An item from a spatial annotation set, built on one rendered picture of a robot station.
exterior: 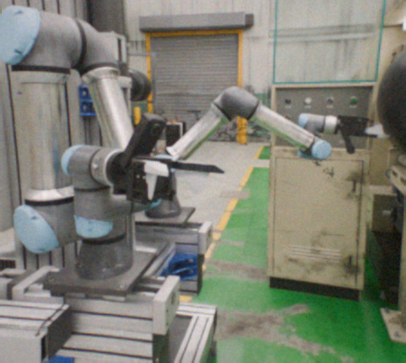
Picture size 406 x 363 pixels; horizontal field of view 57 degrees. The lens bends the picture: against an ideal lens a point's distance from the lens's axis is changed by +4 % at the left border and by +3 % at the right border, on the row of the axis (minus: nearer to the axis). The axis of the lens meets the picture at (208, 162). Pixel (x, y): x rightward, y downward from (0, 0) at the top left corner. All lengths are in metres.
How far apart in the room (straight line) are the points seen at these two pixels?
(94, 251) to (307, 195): 1.50
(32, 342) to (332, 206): 1.70
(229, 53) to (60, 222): 10.05
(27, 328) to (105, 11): 0.89
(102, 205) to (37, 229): 0.16
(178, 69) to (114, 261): 10.19
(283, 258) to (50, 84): 1.83
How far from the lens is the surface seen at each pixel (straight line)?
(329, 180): 2.24
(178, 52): 11.11
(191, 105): 10.93
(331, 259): 2.39
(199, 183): 0.68
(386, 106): 1.65
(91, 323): 1.12
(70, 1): 1.22
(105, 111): 0.92
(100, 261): 1.03
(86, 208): 0.81
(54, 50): 0.89
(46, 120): 0.89
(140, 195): 0.67
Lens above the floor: 1.17
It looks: 10 degrees down
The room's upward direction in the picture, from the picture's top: straight up
